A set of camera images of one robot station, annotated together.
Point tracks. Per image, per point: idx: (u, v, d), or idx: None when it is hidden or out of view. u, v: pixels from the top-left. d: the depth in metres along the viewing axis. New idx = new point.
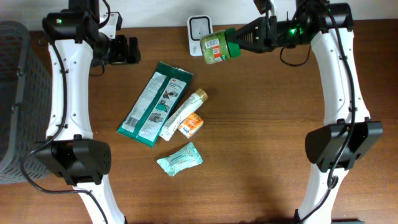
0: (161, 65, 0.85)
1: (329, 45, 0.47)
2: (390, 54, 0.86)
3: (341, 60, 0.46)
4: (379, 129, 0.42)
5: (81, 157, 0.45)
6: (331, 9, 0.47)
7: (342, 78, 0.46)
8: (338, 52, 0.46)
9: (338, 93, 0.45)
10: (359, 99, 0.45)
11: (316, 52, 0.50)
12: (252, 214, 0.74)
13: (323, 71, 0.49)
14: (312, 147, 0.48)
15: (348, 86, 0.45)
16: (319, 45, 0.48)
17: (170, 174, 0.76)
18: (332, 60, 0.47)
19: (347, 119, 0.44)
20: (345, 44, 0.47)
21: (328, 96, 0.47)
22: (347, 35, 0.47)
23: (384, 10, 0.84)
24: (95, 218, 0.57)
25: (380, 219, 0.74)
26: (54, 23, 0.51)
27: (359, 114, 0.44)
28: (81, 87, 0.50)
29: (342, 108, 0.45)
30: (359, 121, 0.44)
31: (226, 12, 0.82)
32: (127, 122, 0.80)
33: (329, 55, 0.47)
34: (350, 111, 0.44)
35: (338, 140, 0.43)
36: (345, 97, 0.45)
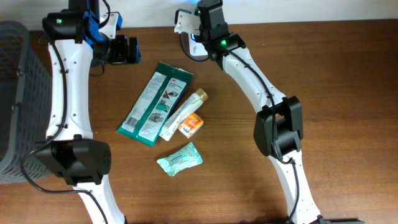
0: (162, 64, 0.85)
1: (234, 61, 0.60)
2: (388, 54, 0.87)
3: (246, 67, 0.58)
4: (298, 102, 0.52)
5: (80, 157, 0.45)
6: (225, 40, 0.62)
7: (252, 78, 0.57)
8: (241, 63, 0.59)
9: (254, 89, 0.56)
10: (272, 88, 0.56)
11: (230, 71, 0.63)
12: (252, 214, 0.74)
13: (240, 83, 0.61)
14: (260, 141, 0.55)
15: (259, 81, 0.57)
16: (229, 65, 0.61)
17: (170, 174, 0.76)
18: (240, 70, 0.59)
19: (268, 104, 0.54)
20: (244, 56, 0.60)
21: (251, 97, 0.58)
22: (242, 51, 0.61)
23: (380, 10, 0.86)
24: (95, 218, 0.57)
25: (380, 219, 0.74)
26: (54, 23, 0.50)
27: (276, 97, 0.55)
28: (81, 87, 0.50)
29: (261, 98, 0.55)
30: (278, 102, 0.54)
31: (227, 12, 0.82)
32: (127, 122, 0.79)
33: (236, 68, 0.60)
34: (268, 98, 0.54)
35: (272, 124, 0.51)
36: (260, 89, 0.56)
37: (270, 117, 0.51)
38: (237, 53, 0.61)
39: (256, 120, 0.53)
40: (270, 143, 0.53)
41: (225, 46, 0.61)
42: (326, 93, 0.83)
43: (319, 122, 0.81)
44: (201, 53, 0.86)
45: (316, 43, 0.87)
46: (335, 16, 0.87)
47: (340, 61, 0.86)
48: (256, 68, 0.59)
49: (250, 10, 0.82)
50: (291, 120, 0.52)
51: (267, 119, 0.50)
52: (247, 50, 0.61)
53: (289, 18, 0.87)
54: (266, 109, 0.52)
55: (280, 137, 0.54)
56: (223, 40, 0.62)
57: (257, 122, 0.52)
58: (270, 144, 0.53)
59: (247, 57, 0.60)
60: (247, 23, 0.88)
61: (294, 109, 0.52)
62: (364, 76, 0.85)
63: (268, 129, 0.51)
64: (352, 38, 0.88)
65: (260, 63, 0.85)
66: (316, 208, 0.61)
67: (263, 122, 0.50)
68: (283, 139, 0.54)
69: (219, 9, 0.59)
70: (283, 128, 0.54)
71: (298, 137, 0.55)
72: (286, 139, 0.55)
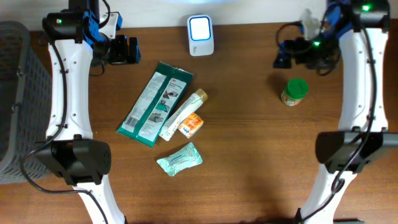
0: (162, 65, 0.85)
1: (359, 46, 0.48)
2: (391, 54, 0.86)
3: (367, 65, 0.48)
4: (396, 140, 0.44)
5: (81, 157, 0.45)
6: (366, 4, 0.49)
7: (365, 83, 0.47)
8: (365, 56, 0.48)
9: (359, 97, 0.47)
10: (380, 107, 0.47)
11: (345, 52, 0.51)
12: (252, 214, 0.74)
13: (347, 74, 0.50)
14: (322, 149, 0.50)
15: (370, 94, 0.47)
16: (350, 45, 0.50)
17: (170, 174, 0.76)
18: (359, 63, 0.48)
19: (364, 126, 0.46)
20: (375, 48, 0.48)
21: (347, 100, 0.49)
22: (377, 36, 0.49)
23: None
24: (95, 218, 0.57)
25: (380, 219, 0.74)
26: (54, 23, 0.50)
27: (376, 123, 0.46)
28: (81, 88, 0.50)
29: (361, 113, 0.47)
30: (375, 130, 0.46)
31: (226, 11, 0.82)
32: (127, 122, 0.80)
33: (357, 58, 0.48)
34: (368, 119, 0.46)
35: (354, 145, 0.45)
36: (365, 104, 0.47)
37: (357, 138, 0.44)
38: (371, 37, 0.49)
39: (337, 134, 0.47)
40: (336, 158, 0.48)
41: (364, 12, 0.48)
42: (326, 93, 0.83)
43: (319, 122, 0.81)
44: (201, 53, 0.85)
45: None
46: None
47: None
48: (380, 70, 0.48)
49: (249, 9, 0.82)
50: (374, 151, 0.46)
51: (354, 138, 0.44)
52: (383, 42, 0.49)
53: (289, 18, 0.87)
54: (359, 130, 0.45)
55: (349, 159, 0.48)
56: (366, 5, 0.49)
57: (336, 136, 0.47)
58: (335, 158, 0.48)
59: (378, 50, 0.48)
60: (247, 23, 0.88)
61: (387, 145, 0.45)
62: None
63: (346, 147, 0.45)
64: None
65: (260, 63, 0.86)
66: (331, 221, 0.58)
67: (346, 143, 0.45)
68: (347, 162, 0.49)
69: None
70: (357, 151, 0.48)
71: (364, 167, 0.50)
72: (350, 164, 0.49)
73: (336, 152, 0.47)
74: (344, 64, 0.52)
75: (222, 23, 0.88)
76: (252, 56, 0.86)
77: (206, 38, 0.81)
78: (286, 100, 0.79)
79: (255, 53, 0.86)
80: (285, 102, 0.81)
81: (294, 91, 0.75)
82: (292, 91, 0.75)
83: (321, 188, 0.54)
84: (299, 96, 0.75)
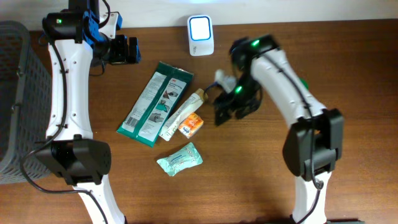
0: (162, 64, 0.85)
1: (266, 64, 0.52)
2: (389, 54, 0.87)
3: (280, 72, 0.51)
4: (339, 116, 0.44)
5: (81, 157, 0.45)
6: (260, 41, 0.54)
7: (287, 88, 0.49)
8: (274, 67, 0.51)
9: (289, 97, 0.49)
10: (310, 97, 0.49)
11: (259, 76, 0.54)
12: (252, 214, 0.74)
13: (270, 89, 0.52)
14: (290, 160, 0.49)
15: (295, 90, 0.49)
16: (259, 70, 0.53)
17: (170, 174, 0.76)
18: (273, 75, 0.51)
19: (305, 116, 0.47)
20: (277, 60, 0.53)
21: (283, 106, 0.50)
22: (277, 54, 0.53)
23: (380, 11, 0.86)
24: (95, 218, 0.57)
25: (380, 219, 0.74)
26: (54, 23, 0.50)
27: (314, 108, 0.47)
28: (81, 88, 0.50)
29: (296, 108, 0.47)
30: (318, 114, 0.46)
31: (226, 11, 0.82)
32: (127, 122, 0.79)
33: (268, 73, 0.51)
34: (305, 108, 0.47)
35: (308, 140, 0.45)
36: (296, 99, 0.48)
37: (307, 132, 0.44)
38: (270, 55, 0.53)
39: (289, 134, 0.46)
40: (304, 162, 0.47)
41: (256, 48, 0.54)
42: (326, 93, 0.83)
43: None
44: (201, 53, 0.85)
45: (317, 43, 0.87)
46: (336, 15, 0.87)
47: (340, 61, 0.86)
48: (292, 74, 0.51)
49: (249, 9, 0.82)
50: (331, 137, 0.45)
51: (303, 132, 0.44)
52: (281, 53, 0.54)
53: (289, 18, 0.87)
54: (302, 122, 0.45)
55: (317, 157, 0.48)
56: (254, 40, 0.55)
57: (290, 137, 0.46)
58: (303, 163, 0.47)
59: (281, 60, 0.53)
60: (246, 23, 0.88)
61: (336, 124, 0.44)
62: (364, 76, 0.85)
63: (302, 144, 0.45)
64: (352, 37, 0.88)
65: None
66: (323, 217, 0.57)
67: (298, 136, 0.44)
68: (316, 162, 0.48)
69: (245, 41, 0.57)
70: (318, 145, 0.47)
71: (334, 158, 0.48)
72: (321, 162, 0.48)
73: (299, 156, 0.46)
74: (263, 84, 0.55)
75: (222, 23, 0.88)
76: None
77: (206, 38, 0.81)
78: None
79: None
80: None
81: None
82: None
83: (304, 195, 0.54)
84: None
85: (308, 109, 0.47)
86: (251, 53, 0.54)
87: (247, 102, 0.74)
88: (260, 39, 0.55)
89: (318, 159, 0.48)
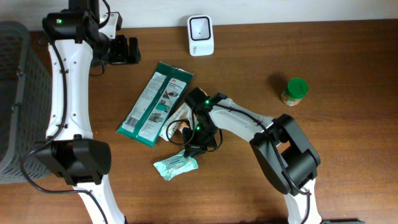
0: (162, 64, 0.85)
1: (217, 109, 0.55)
2: (389, 55, 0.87)
3: (231, 111, 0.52)
4: (289, 118, 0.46)
5: (80, 157, 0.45)
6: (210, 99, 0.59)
7: (239, 122, 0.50)
8: (225, 108, 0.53)
9: (242, 125, 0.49)
10: (260, 116, 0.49)
11: (220, 123, 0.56)
12: (252, 214, 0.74)
13: (232, 129, 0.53)
14: (273, 179, 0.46)
15: (245, 117, 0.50)
16: (216, 116, 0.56)
17: (166, 178, 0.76)
18: (226, 116, 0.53)
19: (259, 130, 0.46)
20: (226, 103, 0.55)
21: (244, 135, 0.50)
22: (226, 101, 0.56)
23: (380, 12, 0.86)
24: (95, 218, 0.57)
25: (380, 219, 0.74)
26: (54, 23, 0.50)
27: (266, 121, 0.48)
28: (81, 88, 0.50)
29: (251, 130, 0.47)
30: (270, 125, 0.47)
31: (226, 12, 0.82)
32: (127, 122, 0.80)
33: (224, 114, 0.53)
34: (258, 125, 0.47)
35: (273, 150, 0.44)
36: (249, 122, 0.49)
37: (267, 144, 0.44)
38: (220, 102, 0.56)
39: (254, 152, 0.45)
40: (283, 175, 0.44)
41: (209, 104, 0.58)
42: (326, 93, 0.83)
43: (319, 122, 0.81)
44: (201, 53, 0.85)
45: (316, 44, 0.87)
46: (336, 16, 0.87)
47: (339, 62, 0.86)
48: (242, 109, 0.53)
49: (249, 10, 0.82)
50: (294, 140, 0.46)
51: (263, 143, 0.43)
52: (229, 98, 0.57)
53: (289, 19, 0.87)
54: (260, 135, 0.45)
55: (296, 168, 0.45)
56: (206, 100, 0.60)
57: (257, 154, 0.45)
58: (282, 178, 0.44)
59: (230, 103, 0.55)
60: (246, 23, 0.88)
61: (290, 127, 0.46)
62: (364, 77, 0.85)
63: (268, 156, 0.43)
64: (352, 38, 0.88)
65: (260, 64, 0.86)
66: (316, 215, 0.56)
67: (259, 149, 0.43)
68: (297, 172, 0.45)
69: (196, 91, 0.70)
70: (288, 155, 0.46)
71: (313, 164, 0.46)
72: (303, 172, 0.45)
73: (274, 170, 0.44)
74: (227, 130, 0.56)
75: (222, 23, 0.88)
76: (252, 56, 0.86)
77: (206, 38, 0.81)
78: (286, 100, 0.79)
79: (255, 52, 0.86)
80: (285, 102, 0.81)
81: (293, 88, 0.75)
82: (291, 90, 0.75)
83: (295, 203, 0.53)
84: (299, 96, 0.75)
85: (260, 123, 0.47)
86: (205, 109, 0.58)
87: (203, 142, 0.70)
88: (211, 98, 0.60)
89: (298, 168, 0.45)
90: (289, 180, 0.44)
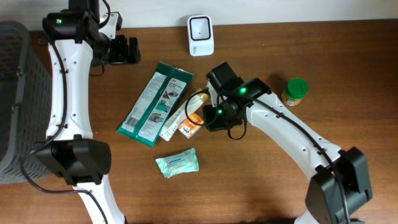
0: (162, 65, 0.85)
1: (262, 111, 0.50)
2: (390, 55, 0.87)
3: (279, 117, 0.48)
4: (362, 157, 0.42)
5: (80, 157, 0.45)
6: (245, 86, 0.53)
7: (289, 131, 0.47)
8: (272, 112, 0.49)
9: (297, 142, 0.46)
10: (320, 140, 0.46)
11: (257, 124, 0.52)
12: (252, 214, 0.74)
13: (277, 139, 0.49)
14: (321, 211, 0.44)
15: (302, 134, 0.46)
16: (255, 119, 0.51)
17: (165, 176, 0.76)
18: (273, 122, 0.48)
19: (324, 163, 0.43)
20: (272, 104, 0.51)
21: (293, 153, 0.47)
22: (269, 98, 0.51)
23: (380, 12, 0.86)
24: (95, 218, 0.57)
25: (380, 219, 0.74)
26: (55, 23, 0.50)
27: (329, 153, 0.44)
28: (81, 88, 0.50)
29: (311, 155, 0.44)
30: (336, 158, 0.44)
31: (226, 12, 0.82)
32: (127, 122, 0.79)
33: (267, 121, 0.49)
34: (320, 154, 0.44)
35: (334, 190, 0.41)
36: (306, 143, 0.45)
37: (331, 182, 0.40)
38: (263, 101, 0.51)
39: (312, 185, 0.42)
40: (335, 213, 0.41)
41: (245, 94, 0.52)
42: (326, 93, 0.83)
43: (319, 122, 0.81)
44: (201, 53, 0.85)
45: (317, 43, 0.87)
46: (336, 16, 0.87)
47: (340, 62, 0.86)
48: (293, 116, 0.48)
49: (250, 10, 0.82)
50: (358, 180, 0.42)
51: (327, 182, 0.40)
52: (274, 96, 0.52)
53: (289, 18, 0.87)
54: (324, 172, 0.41)
55: (349, 205, 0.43)
56: (242, 87, 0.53)
57: (313, 188, 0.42)
58: (337, 215, 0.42)
59: (277, 104, 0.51)
60: (246, 23, 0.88)
61: (359, 165, 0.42)
62: (364, 77, 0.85)
63: (329, 195, 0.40)
64: (352, 38, 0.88)
65: (260, 64, 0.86)
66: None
67: (323, 187, 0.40)
68: (349, 210, 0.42)
69: (226, 66, 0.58)
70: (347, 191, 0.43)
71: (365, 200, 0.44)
72: (354, 208, 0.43)
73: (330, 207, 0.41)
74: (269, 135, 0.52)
75: (222, 24, 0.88)
76: (252, 56, 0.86)
77: (206, 38, 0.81)
78: (286, 100, 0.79)
79: (255, 52, 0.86)
80: (285, 102, 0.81)
81: (293, 88, 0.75)
82: (292, 91, 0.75)
83: None
84: (298, 96, 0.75)
85: (323, 154, 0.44)
86: (240, 99, 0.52)
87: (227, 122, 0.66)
88: (245, 86, 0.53)
89: (351, 206, 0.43)
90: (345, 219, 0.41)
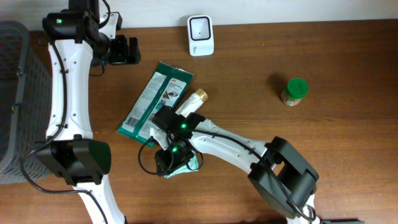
0: (162, 65, 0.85)
1: (199, 135, 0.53)
2: (389, 55, 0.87)
3: (215, 137, 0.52)
4: (285, 142, 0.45)
5: (80, 157, 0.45)
6: (187, 122, 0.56)
7: (227, 149, 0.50)
8: (208, 134, 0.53)
9: (233, 153, 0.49)
10: (249, 141, 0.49)
11: (204, 150, 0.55)
12: (252, 214, 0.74)
13: (222, 157, 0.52)
14: (276, 205, 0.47)
15: (234, 145, 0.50)
16: (200, 144, 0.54)
17: (166, 176, 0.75)
18: (211, 144, 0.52)
19: (255, 160, 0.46)
20: (207, 127, 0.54)
21: (235, 163, 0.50)
22: (204, 124, 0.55)
23: (380, 12, 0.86)
24: (96, 218, 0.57)
25: (380, 219, 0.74)
26: (54, 23, 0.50)
27: (258, 148, 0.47)
28: (81, 88, 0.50)
29: (244, 158, 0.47)
30: (264, 152, 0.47)
31: (226, 12, 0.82)
32: (128, 122, 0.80)
33: (209, 141, 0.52)
34: (250, 154, 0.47)
35: (273, 180, 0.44)
36: (239, 150, 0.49)
37: (265, 175, 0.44)
38: (199, 126, 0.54)
39: (253, 183, 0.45)
40: (286, 202, 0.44)
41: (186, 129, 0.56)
42: (326, 93, 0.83)
43: (319, 122, 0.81)
44: (201, 53, 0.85)
45: (316, 44, 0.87)
46: (336, 16, 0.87)
47: (339, 62, 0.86)
48: (226, 132, 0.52)
49: (250, 9, 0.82)
50: (291, 164, 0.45)
51: (261, 177, 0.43)
52: (208, 121, 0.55)
53: (289, 18, 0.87)
54: (257, 167, 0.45)
55: (298, 190, 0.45)
56: (183, 123, 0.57)
57: (255, 185, 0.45)
58: (286, 205, 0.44)
59: (211, 126, 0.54)
60: (246, 23, 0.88)
61: (285, 150, 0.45)
62: (363, 77, 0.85)
63: (270, 188, 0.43)
64: (352, 38, 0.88)
65: (260, 64, 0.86)
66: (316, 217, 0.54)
67: (257, 182, 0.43)
68: (299, 195, 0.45)
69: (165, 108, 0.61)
70: (288, 178, 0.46)
71: (311, 182, 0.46)
72: (305, 192, 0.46)
73: (277, 199, 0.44)
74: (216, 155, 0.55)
75: (222, 24, 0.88)
76: (252, 56, 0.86)
77: (206, 38, 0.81)
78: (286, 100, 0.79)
79: (255, 53, 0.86)
80: (285, 102, 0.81)
81: (293, 88, 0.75)
82: (292, 91, 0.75)
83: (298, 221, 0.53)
84: (298, 96, 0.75)
85: (254, 152, 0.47)
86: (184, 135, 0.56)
87: (183, 158, 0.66)
88: (186, 121, 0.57)
89: (300, 190, 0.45)
90: (293, 207, 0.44)
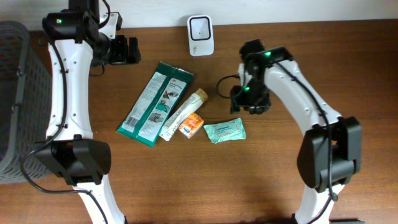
0: (162, 64, 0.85)
1: (279, 73, 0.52)
2: (389, 55, 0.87)
3: (294, 81, 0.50)
4: (358, 125, 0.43)
5: (79, 157, 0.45)
6: (272, 51, 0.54)
7: (300, 95, 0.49)
8: (288, 76, 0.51)
9: (303, 104, 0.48)
10: (324, 105, 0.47)
11: (272, 88, 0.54)
12: (252, 214, 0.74)
13: (286, 101, 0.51)
14: (305, 170, 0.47)
15: (308, 97, 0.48)
16: (272, 79, 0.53)
17: (212, 141, 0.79)
18: (285, 84, 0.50)
19: (321, 123, 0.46)
20: (291, 69, 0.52)
21: (295, 112, 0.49)
22: (288, 64, 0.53)
23: (380, 11, 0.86)
24: (96, 218, 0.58)
25: (380, 219, 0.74)
26: (54, 23, 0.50)
27: (329, 115, 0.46)
28: (82, 88, 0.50)
29: (311, 115, 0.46)
30: (333, 122, 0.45)
31: (226, 11, 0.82)
32: (127, 122, 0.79)
33: (282, 81, 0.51)
34: (319, 115, 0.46)
35: (324, 149, 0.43)
36: (310, 104, 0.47)
37: (323, 139, 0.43)
38: (283, 65, 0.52)
39: (303, 139, 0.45)
40: (320, 174, 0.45)
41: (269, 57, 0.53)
42: (326, 93, 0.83)
43: None
44: (201, 53, 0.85)
45: (317, 43, 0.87)
46: (336, 15, 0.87)
47: (340, 61, 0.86)
48: (306, 83, 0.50)
49: (249, 9, 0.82)
50: (349, 147, 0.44)
51: (317, 139, 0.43)
52: (294, 63, 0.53)
53: (289, 18, 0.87)
54: (318, 129, 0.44)
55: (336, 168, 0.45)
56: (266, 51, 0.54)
57: (303, 142, 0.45)
58: (318, 175, 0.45)
59: (295, 70, 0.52)
60: (246, 23, 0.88)
61: (353, 133, 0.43)
62: (363, 77, 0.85)
63: (318, 154, 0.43)
64: (352, 37, 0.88)
65: None
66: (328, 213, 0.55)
67: (311, 142, 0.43)
68: (335, 173, 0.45)
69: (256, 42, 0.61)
70: (335, 156, 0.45)
71: (351, 172, 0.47)
72: (340, 174, 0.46)
73: (316, 165, 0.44)
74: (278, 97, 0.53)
75: (222, 24, 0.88)
76: None
77: (206, 38, 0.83)
78: None
79: None
80: None
81: None
82: None
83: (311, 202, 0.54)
84: None
85: (324, 116, 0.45)
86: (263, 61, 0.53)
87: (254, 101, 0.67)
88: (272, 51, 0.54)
89: (337, 172, 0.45)
90: (324, 179, 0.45)
